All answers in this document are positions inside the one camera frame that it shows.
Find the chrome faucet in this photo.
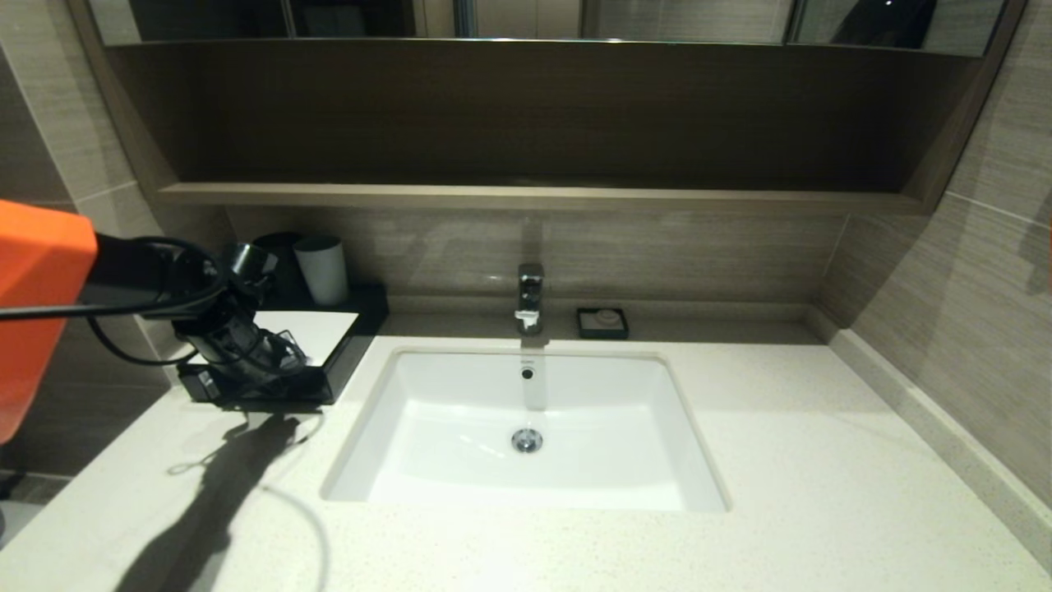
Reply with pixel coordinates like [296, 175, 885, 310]
[515, 264, 546, 336]

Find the white sink basin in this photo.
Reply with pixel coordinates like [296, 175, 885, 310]
[321, 349, 731, 512]

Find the black soap dish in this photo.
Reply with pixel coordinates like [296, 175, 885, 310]
[576, 308, 630, 341]

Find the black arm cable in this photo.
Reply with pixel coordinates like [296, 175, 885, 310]
[0, 237, 231, 367]

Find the wall mirror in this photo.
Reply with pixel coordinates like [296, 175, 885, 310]
[86, 0, 1008, 58]

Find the brown wooden shelf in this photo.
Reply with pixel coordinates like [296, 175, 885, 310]
[156, 183, 925, 216]

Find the black amenity drawer box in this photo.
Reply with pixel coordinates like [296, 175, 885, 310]
[177, 284, 391, 405]

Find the grey plastic cup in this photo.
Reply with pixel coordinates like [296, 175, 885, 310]
[293, 236, 349, 307]

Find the black cup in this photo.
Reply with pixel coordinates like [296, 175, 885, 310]
[252, 233, 302, 295]

